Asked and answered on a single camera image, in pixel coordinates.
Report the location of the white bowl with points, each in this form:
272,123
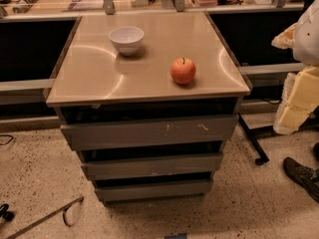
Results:
127,40

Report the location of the grey drawer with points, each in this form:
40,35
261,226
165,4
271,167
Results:
152,166
148,132
149,191

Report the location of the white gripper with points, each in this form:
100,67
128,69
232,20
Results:
307,40

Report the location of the metal bar on floor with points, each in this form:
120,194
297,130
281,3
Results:
62,210

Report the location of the black object on floor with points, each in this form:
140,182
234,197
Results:
5,213

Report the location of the dark shoe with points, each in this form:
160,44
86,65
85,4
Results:
305,176

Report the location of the grey drawer cabinet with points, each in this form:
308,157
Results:
96,83

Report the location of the red apple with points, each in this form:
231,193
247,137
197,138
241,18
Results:
182,70

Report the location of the black metal stand leg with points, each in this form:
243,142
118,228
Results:
254,134

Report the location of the grey middle drawer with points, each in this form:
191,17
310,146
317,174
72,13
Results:
152,166

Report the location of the grey top drawer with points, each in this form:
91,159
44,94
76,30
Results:
148,132

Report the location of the grey bottom drawer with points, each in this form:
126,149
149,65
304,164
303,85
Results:
149,191

